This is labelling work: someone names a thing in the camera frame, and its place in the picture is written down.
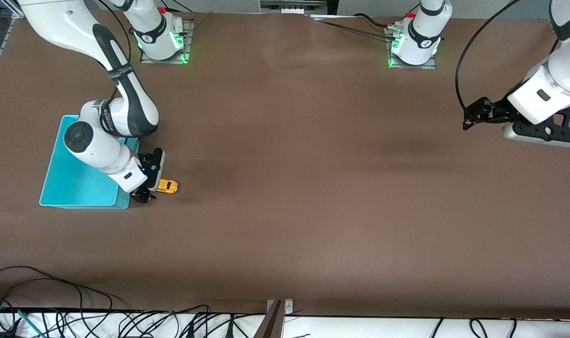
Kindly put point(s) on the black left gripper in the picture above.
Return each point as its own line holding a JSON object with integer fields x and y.
{"x": 499, "y": 109}

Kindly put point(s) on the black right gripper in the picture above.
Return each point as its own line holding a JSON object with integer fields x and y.
{"x": 142, "y": 194}

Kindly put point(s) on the yellow toy beetle car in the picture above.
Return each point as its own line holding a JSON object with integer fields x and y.
{"x": 168, "y": 187}

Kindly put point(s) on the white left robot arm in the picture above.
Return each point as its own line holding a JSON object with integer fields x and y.
{"x": 421, "y": 33}

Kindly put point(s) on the teal plastic bin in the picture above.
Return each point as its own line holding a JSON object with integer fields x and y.
{"x": 73, "y": 183}

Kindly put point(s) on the grey power strip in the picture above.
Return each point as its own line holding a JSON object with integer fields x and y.
{"x": 294, "y": 6}

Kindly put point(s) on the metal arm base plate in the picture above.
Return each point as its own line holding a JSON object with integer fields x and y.
{"x": 188, "y": 42}
{"x": 414, "y": 66}

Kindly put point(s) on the dark grey camera pole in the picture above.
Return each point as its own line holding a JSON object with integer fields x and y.
{"x": 270, "y": 324}

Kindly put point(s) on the metal clamp bracket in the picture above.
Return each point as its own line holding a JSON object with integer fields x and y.
{"x": 288, "y": 307}

